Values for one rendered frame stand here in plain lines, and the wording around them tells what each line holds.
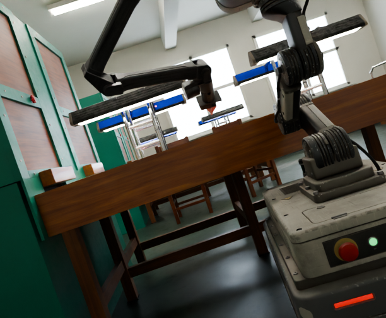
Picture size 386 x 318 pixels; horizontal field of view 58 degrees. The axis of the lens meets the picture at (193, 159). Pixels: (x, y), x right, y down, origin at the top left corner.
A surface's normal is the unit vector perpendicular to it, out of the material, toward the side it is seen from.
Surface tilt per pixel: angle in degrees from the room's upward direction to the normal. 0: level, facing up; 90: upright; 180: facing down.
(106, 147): 90
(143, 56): 90
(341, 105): 90
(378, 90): 90
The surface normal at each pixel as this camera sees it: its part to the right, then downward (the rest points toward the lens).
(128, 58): 0.07, 0.00
